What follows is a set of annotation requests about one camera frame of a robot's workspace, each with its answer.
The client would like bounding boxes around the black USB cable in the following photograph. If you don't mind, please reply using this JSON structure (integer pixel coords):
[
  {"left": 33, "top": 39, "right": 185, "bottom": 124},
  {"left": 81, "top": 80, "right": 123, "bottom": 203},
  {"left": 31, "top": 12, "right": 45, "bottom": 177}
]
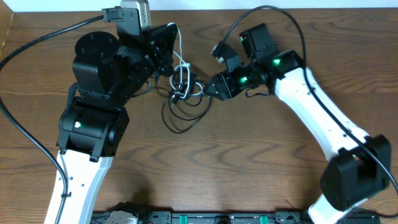
[{"left": 160, "top": 70, "right": 214, "bottom": 134}]

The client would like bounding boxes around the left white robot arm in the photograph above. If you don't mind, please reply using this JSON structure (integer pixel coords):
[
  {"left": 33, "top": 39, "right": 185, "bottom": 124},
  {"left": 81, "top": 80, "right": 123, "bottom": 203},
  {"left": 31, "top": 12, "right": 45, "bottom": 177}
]
[{"left": 45, "top": 22, "right": 178, "bottom": 223}]

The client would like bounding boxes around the thin black cable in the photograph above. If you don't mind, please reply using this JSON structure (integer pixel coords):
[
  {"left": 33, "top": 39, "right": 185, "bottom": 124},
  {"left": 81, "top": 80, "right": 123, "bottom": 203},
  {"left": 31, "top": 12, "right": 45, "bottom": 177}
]
[{"left": 154, "top": 71, "right": 209, "bottom": 108}]

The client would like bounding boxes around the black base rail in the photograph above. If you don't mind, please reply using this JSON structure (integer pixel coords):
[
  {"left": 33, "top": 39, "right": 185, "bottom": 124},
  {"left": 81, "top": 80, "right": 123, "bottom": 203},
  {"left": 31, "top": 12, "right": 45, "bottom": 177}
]
[{"left": 90, "top": 201, "right": 382, "bottom": 224}]

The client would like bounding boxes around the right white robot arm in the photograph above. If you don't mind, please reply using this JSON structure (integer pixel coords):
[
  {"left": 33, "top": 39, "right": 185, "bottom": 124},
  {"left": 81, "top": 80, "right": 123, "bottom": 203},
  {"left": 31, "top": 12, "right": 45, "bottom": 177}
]
[{"left": 203, "top": 24, "right": 392, "bottom": 223}]

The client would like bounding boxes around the white USB cable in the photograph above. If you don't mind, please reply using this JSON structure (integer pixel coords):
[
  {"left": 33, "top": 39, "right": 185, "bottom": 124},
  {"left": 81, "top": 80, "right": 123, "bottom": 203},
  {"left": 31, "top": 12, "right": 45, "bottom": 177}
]
[{"left": 169, "top": 26, "right": 205, "bottom": 100}]

